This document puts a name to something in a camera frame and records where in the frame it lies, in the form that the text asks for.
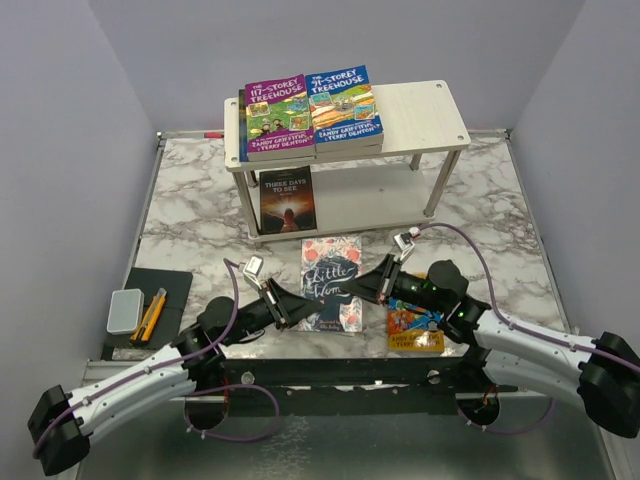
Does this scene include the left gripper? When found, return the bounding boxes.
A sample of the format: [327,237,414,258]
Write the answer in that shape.
[222,279,324,348]

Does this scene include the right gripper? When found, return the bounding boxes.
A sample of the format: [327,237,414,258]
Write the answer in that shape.
[340,254,447,314]

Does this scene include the floral pink notebook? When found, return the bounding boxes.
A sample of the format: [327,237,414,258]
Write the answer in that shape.
[298,235,363,334]

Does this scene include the yellow 130-Storey Treehouse book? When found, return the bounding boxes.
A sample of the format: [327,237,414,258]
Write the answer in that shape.
[386,297,445,354]

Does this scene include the black hardcover book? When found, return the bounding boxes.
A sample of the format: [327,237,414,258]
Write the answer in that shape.
[259,166,317,235]

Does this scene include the blue 91-Storey Treehouse book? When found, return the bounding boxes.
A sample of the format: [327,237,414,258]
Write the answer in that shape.
[305,65,384,148]

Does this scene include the purple 117-Storey Treehouse book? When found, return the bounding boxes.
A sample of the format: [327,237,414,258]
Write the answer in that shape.
[245,74,315,161]

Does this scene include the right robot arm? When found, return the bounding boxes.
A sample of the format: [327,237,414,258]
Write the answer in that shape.
[341,255,639,438]

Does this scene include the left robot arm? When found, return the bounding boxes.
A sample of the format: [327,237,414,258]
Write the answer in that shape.
[27,279,323,476]

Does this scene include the yellow utility knife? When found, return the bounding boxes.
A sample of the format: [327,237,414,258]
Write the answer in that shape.
[129,288,167,345]

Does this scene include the grey rectangular box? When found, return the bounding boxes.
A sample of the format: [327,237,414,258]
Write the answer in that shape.
[106,289,144,335]

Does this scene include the white two-tier shelf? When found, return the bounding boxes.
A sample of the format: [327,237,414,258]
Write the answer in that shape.
[222,79,471,245]

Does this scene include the blue Animal Farm book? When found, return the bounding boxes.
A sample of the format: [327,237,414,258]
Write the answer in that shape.
[238,89,249,163]

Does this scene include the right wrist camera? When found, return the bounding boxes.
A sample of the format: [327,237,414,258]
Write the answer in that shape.
[393,227,421,265]

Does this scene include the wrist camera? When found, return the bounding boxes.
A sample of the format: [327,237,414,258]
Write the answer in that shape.
[241,255,264,292]
[393,227,421,265]

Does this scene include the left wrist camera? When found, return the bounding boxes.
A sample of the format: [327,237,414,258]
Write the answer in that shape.
[241,255,264,292]

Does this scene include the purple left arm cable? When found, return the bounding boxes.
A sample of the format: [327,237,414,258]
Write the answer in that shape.
[31,257,246,459]

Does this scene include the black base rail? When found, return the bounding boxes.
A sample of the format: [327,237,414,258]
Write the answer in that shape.
[196,357,493,417]

